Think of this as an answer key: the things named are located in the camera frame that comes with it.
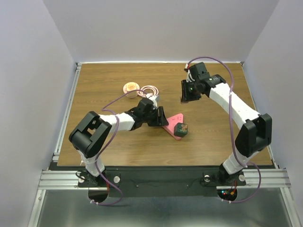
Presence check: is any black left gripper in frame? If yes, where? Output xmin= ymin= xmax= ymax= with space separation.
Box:
xmin=142 ymin=106 xmax=168 ymax=127

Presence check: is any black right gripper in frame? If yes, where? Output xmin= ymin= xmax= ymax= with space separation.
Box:
xmin=181 ymin=79 xmax=201 ymax=103

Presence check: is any pink triangular power strip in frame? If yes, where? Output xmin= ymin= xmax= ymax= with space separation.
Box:
xmin=163 ymin=113 xmax=188 ymax=140

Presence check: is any dark green plug adapter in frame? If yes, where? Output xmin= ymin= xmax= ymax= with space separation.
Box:
xmin=173 ymin=122 xmax=188 ymax=138

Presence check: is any round pink power strip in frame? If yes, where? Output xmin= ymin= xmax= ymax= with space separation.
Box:
xmin=123 ymin=82 xmax=140 ymax=98

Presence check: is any beige cube socket adapter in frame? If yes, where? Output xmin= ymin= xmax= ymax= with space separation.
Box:
xmin=125 ymin=82 xmax=140 ymax=92

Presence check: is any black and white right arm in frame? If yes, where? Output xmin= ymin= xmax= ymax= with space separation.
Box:
xmin=181 ymin=62 xmax=272 ymax=184

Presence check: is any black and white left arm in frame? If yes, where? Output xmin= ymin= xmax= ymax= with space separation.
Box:
xmin=69 ymin=97 xmax=169 ymax=186

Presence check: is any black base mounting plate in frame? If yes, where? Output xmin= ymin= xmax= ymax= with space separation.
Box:
xmin=48 ymin=165 xmax=249 ymax=198

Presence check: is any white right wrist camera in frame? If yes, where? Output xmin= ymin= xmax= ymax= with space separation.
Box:
xmin=184 ymin=63 xmax=194 ymax=82

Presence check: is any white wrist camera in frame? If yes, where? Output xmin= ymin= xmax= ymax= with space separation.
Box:
xmin=184 ymin=63 xmax=194 ymax=82
xmin=149 ymin=95 xmax=159 ymax=109

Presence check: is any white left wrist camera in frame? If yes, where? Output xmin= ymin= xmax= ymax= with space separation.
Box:
xmin=149 ymin=95 xmax=159 ymax=109

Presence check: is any coiled pink power cord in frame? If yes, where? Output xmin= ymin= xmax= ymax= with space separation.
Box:
xmin=137 ymin=85 xmax=160 ymax=99

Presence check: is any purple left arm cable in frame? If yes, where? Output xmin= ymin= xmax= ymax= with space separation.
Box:
xmin=91 ymin=89 xmax=157 ymax=206

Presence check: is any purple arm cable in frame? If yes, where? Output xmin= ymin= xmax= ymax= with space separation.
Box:
xmin=91 ymin=89 xmax=157 ymax=206
xmin=187 ymin=56 xmax=262 ymax=204

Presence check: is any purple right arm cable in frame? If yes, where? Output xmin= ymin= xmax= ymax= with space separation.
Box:
xmin=187 ymin=56 xmax=262 ymax=204

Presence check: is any aluminium front frame rail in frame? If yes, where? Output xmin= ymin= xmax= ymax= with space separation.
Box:
xmin=38 ymin=169 xmax=291 ymax=191

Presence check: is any aluminium table edge rail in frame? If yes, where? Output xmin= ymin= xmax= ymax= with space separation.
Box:
xmin=52 ymin=62 xmax=82 ymax=162

